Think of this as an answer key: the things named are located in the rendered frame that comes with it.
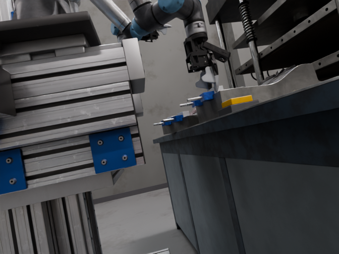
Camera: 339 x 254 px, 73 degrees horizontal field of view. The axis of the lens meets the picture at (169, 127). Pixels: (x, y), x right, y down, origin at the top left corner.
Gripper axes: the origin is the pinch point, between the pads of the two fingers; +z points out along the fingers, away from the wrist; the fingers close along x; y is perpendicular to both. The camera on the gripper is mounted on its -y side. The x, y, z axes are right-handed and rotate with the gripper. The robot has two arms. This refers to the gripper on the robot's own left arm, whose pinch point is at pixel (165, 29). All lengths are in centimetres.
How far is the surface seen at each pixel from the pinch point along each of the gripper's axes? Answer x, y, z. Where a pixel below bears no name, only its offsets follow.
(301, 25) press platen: 53, 11, 60
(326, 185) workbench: 104, 68, -45
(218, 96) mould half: 68, 49, -30
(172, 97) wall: -207, 25, 145
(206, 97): 63, 49, -31
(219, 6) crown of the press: -21, -35, 76
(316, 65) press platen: 59, 36, 59
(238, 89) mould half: 72, 48, -25
